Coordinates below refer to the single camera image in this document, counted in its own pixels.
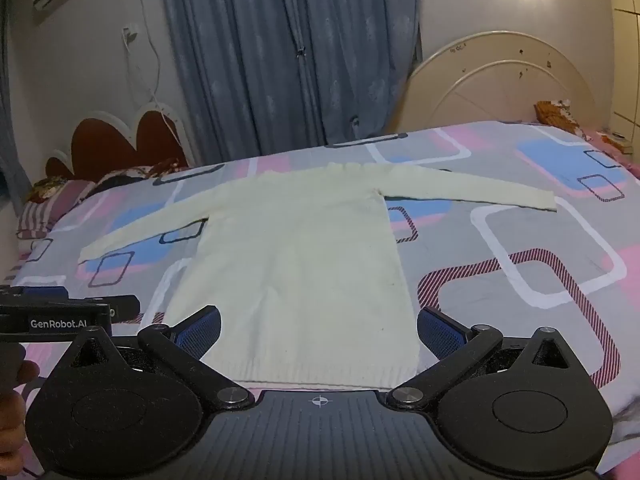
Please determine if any cream arched headboard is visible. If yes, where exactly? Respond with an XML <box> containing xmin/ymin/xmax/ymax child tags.
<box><xmin>387</xmin><ymin>31</ymin><xmax>598</xmax><ymax>133</ymax></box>

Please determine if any cream knitted sweater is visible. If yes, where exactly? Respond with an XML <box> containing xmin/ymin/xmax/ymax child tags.
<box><xmin>79</xmin><ymin>162</ymin><xmax>558</xmax><ymax>391</ymax></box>

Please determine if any dark floral blanket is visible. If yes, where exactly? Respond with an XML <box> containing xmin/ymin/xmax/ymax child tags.
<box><xmin>27</xmin><ymin>157</ymin><xmax>188</xmax><ymax>202</ymax></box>

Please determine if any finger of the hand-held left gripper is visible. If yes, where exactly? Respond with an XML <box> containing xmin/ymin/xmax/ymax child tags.
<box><xmin>0</xmin><ymin>286</ymin><xmax>69</xmax><ymax>304</ymax></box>
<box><xmin>65</xmin><ymin>295</ymin><xmax>141</xmax><ymax>320</ymax></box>

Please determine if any blue curtain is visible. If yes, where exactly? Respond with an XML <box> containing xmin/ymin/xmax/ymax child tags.
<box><xmin>0</xmin><ymin>0</ymin><xmax>32</xmax><ymax>213</ymax></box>
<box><xmin>159</xmin><ymin>0</ymin><xmax>421</xmax><ymax>166</ymax></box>

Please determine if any striped pillow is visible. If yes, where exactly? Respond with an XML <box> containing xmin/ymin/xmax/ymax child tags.
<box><xmin>17</xmin><ymin>180</ymin><xmax>98</xmax><ymax>239</ymax></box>

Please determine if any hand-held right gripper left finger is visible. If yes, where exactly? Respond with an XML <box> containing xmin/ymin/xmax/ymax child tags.
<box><xmin>67</xmin><ymin>304</ymin><xmax>256</xmax><ymax>411</ymax></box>

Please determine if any cream wardrobe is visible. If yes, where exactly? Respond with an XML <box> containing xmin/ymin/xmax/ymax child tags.
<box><xmin>605</xmin><ymin>0</ymin><xmax>640</xmax><ymax>136</ymax></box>

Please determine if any person's left hand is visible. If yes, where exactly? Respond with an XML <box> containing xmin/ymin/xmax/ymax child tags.
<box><xmin>0</xmin><ymin>360</ymin><xmax>41</xmax><ymax>476</ymax></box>

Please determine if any patterned grey pink bedsheet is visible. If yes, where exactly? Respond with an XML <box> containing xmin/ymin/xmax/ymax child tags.
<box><xmin>0</xmin><ymin>120</ymin><xmax>640</xmax><ymax>480</ymax></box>

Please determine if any white cable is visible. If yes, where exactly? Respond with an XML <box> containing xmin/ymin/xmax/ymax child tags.
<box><xmin>122</xmin><ymin>0</ymin><xmax>182</xmax><ymax>153</ymax></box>

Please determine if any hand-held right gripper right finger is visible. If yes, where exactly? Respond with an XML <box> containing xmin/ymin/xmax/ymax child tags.
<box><xmin>387</xmin><ymin>305</ymin><xmax>571</xmax><ymax>411</ymax></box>

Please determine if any red scalloped headboard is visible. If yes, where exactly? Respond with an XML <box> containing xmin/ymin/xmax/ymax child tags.
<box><xmin>45</xmin><ymin>102</ymin><xmax>193</xmax><ymax>181</ymax></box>

